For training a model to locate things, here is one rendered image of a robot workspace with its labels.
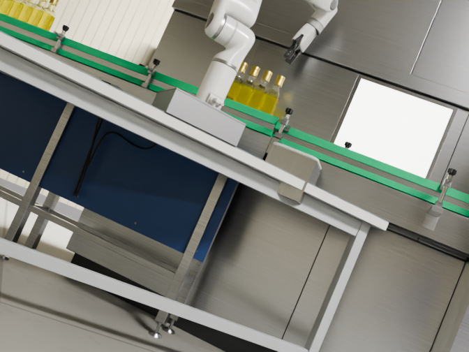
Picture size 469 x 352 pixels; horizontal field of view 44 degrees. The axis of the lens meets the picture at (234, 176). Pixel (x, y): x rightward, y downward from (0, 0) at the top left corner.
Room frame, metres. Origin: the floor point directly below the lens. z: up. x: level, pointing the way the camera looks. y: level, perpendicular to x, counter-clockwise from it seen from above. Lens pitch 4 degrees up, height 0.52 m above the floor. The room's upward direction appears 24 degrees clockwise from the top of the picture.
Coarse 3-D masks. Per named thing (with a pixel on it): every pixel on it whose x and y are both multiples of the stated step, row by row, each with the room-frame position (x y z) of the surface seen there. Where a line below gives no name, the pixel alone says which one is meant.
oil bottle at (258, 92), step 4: (256, 88) 2.38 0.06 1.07; (260, 88) 2.38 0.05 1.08; (264, 88) 2.38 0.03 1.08; (252, 92) 2.39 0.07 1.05; (256, 92) 2.38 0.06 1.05; (260, 92) 2.38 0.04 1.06; (264, 92) 2.38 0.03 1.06; (252, 96) 2.38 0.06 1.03; (256, 96) 2.38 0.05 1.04; (260, 96) 2.38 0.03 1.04; (264, 96) 2.39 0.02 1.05; (248, 100) 2.39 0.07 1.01; (252, 100) 2.38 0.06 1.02; (256, 100) 2.38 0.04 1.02; (260, 100) 2.38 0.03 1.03; (248, 104) 2.38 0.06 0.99; (252, 104) 2.38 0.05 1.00; (256, 104) 2.38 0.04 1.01; (260, 104) 2.39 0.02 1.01; (256, 108) 2.37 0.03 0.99
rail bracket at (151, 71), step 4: (156, 60) 2.36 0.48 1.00; (156, 64) 2.36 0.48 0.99; (148, 68) 2.32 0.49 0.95; (152, 68) 2.36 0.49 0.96; (148, 72) 2.36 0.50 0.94; (152, 72) 2.35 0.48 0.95; (148, 76) 2.36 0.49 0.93; (148, 80) 2.36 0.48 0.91; (144, 84) 2.36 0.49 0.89; (148, 84) 2.36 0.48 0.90; (144, 88) 2.36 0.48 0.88; (148, 88) 2.37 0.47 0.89
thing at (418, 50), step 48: (192, 0) 2.69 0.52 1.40; (288, 0) 2.58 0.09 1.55; (384, 0) 2.47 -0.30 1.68; (432, 0) 2.43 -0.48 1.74; (192, 48) 2.66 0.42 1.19; (288, 48) 2.56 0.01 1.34; (336, 48) 2.50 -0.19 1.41; (384, 48) 2.45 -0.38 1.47; (432, 48) 2.41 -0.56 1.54; (432, 96) 2.38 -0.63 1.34
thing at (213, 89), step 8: (216, 64) 1.90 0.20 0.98; (224, 64) 1.89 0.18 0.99; (208, 72) 1.91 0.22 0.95; (216, 72) 1.89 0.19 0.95; (224, 72) 1.89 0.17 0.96; (232, 72) 1.91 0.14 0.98; (208, 80) 1.90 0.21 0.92; (216, 80) 1.89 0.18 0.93; (224, 80) 1.90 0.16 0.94; (232, 80) 1.93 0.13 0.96; (200, 88) 1.91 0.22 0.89; (208, 88) 1.89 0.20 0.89; (216, 88) 1.89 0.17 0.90; (224, 88) 1.90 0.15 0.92; (200, 96) 1.90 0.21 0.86; (208, 96) 1.89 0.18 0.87; (216, 96) 1.90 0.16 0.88; (224, 96) 1.92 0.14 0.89; (216, 104) 1.89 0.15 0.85
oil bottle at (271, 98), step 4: (268, 92) 2.37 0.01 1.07; (272, 92) 2.37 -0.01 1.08; (276, 92) 2.37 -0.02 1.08; (268, 96) 2.37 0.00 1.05; (272, 96) 2.37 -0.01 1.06; (276, 96) 2.36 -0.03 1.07; (264, 100) 2.37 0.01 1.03; (268, 100) 2.37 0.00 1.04; (272, 100) 2.37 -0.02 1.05; (276, 100) 2.37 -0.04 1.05; (264, 104) 2.37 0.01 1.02; (268, 104) 2.37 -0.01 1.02; (272, 104) 2.36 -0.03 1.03; (276, 104) 2.39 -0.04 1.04; (260, 108) 2.37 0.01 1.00; (264, 108) 2.37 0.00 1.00; (268, 108) 2.37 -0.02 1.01; (272, 108) 2.37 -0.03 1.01; (268, 112) 2.37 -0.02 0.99; (272, 112) 2.39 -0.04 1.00
